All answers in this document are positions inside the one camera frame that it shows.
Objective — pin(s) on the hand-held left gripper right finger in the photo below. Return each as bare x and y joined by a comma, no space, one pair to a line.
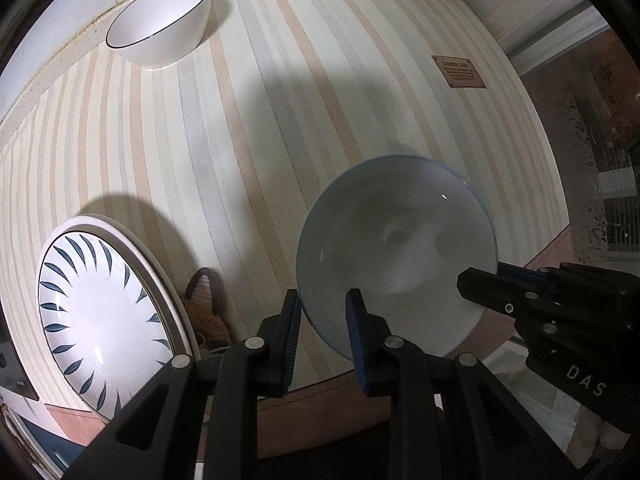
357,345

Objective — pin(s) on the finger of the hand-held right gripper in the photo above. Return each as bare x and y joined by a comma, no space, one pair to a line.
500,292
522,272

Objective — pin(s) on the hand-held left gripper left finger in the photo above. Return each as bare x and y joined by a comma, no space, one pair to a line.
295,330

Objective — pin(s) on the white bowl blue pattern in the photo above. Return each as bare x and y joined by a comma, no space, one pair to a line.
400,240

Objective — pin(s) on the white plate blue leaf pattern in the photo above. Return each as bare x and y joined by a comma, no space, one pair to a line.
100,320

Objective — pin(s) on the person's dark clothing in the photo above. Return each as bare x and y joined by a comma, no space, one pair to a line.
325,447

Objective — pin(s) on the white floral plate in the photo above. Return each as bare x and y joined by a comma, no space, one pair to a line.
170,300

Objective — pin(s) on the patterned glass sliding door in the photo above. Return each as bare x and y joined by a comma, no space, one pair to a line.
600,160

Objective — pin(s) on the striped cat print tablecloth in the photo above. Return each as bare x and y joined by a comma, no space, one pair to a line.
250,135

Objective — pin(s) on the brown cloth label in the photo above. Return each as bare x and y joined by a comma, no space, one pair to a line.
458,71

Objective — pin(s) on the blue base cabinet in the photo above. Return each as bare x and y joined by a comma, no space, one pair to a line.
42,442

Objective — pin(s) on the black induction cooktop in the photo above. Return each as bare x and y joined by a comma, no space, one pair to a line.
12,365

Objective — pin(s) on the white bowl black rim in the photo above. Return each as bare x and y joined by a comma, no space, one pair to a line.
160,20

